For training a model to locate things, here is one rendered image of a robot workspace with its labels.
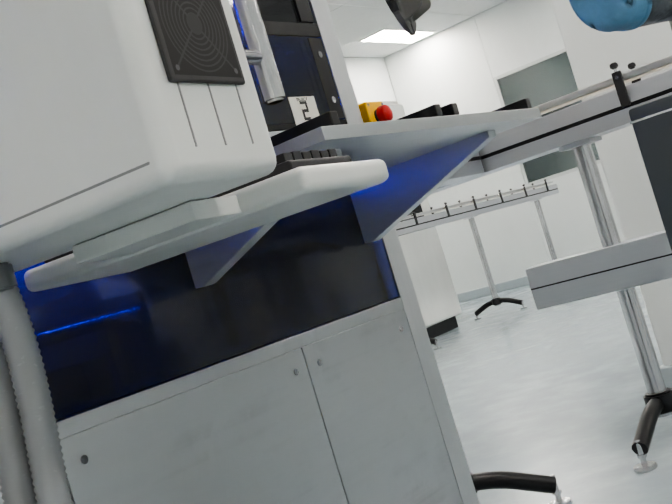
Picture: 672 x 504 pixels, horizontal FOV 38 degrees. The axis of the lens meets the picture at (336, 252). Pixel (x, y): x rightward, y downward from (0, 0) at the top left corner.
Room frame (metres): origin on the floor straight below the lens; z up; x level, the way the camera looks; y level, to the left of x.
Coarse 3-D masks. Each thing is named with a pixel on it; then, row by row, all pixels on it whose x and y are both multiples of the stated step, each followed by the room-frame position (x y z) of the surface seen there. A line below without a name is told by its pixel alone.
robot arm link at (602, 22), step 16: (576, 0) 1.35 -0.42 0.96; (592, 0) 1.33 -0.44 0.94; (608, 0) 1.31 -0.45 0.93; (624, 0) 1.29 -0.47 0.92; (640, 0) 1.29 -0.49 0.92; (656, 0) 1.31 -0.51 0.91; (592, 16) 1.34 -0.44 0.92; (608, 16) 1.32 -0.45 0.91; (624, 16) 1.30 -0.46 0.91; (640, 16) 1.31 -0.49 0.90; (656, 16) 1.33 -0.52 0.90
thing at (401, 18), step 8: (400, 0) 1.82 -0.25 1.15; (408, 0) 1.81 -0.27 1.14; (416, 0) 1.80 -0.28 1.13; (400, 8) 1.82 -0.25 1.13; (408, 8) 1.81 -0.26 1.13; (416, 8) 1.81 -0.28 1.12; (400, 16) 1.82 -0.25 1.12; (408, 16) 1.82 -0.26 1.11; (400, 24) 1.84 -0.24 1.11; (408, 24) 1.83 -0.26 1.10; (408, 32) 1.84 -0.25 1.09
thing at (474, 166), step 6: (474, 156) 2.68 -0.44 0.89; (480, 156) 2.71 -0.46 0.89; (468, 162) 2.65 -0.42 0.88; (474, 162) 2.67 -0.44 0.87; (480, 162) 2.70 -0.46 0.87; (462, 168) 2.61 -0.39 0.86; (468, 168) 2.64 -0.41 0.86; (474, 168) 2.66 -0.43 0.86; (480, 168) 2.69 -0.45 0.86; (456, 174) 2.58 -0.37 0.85; (462, 174) 2.60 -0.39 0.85; (468, 174) 2.63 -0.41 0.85; (474, 174) 2.66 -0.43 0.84; (450, 180) 2.60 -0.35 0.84; (456, 180) 2.68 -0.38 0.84
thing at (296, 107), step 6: (306, 96) 1.95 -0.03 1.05; (312, 96) 1.97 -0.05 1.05; (294, 102) 1.92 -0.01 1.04; (306, 102) 1.95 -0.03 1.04; (312, 102) 1.97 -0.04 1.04; (294, 108) 1.91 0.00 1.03; (300, 108) 1.93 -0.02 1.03; (312, 108) 1.96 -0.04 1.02; (294, 114) 1.91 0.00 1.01; (300, 114) 1.92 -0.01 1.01; (306, 114) 1.94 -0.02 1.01; (312, 114) 1.96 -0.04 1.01; (318, 114) 1.97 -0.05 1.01; (300, 120) 1.92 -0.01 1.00; (306, 120) 1.94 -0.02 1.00
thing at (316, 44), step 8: (296, 0) 2.01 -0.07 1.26; (304, 0) 2.04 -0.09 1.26; (296, 8) 2.01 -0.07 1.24; (304, 8) 2.03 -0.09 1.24; (304, 16) 2.02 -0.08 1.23; (312, 16) 2.05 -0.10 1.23; (312, 40) 2.02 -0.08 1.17; (320, 40) 2.04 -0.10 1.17; (312, 48) 2.01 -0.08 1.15; (320, 48) 2.04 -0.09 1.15; (320, 56) 2.02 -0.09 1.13; (320, 64) 2.02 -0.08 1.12; (328, 64) 2.04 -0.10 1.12; (320, 72) 2.01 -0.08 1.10; (328, 72) 2.04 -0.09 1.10; (328, 80) 2.03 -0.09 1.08; (328, 88) 2.02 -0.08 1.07; (328, 96) 2.02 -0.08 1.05; (336, 96) 2.04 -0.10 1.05; (328, 104) 2.01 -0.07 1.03; (336, 104) 2.03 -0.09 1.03
